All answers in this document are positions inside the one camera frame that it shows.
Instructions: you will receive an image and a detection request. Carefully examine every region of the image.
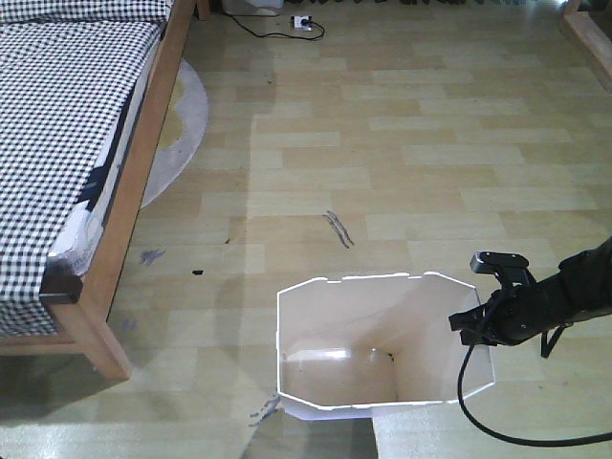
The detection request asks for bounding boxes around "round grey rug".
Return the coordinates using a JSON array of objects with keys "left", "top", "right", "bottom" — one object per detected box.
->
[{"left": 141, "top": 59, "right": 209, "bottom": 208}]

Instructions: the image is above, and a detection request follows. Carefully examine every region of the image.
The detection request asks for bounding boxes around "black white checkered bedding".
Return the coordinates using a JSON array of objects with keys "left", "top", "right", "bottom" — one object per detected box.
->
[{"left": 1, "top": 1, "right": 172, "bottom": 337}]

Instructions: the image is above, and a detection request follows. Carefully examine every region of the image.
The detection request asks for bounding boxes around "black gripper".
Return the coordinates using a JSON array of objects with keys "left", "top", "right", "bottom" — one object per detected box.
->
[{"left": 448, "top": 270, "right": 550, "bottom": 346}]

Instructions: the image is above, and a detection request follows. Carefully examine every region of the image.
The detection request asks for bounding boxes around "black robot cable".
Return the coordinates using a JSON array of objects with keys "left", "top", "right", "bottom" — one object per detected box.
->
[{"left": 456, "top": 341, "right": 612, "bottom": 447}]

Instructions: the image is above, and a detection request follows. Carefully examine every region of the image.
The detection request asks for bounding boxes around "silver floor outlet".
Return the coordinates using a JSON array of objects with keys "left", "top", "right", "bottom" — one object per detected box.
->
[{"left": 290, "top": 15, "right": 313, "bottom": 31}]

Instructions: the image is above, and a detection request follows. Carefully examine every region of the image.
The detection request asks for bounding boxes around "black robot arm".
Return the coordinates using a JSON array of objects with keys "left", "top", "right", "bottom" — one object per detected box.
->
[{"left": 448, "top": 239, "right": 611, "bottom": 346}]

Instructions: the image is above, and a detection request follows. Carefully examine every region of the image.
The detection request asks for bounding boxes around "white plastic trash bin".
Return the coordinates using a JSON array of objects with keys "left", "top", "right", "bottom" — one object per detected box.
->
[{"left": 276, "top": 272, "right": 495, "bottom": 421}]

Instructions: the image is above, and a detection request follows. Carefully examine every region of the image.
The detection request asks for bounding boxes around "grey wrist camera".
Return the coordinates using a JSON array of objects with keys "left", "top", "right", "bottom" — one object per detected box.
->
[{"left": 470, "top": 251, "right": 529, "bottom": 274}]

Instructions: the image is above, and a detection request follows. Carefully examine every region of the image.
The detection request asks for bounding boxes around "black power cord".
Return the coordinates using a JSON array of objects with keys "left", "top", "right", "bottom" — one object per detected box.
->
[{"left": 209, "top": 8, "right": 326, "bottom": 41}]

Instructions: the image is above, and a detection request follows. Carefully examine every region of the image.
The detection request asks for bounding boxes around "wooden bed frame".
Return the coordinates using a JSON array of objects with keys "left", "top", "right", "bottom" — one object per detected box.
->
[{"left": 1, "top": 1, "right": 210, "bottom": 381}]

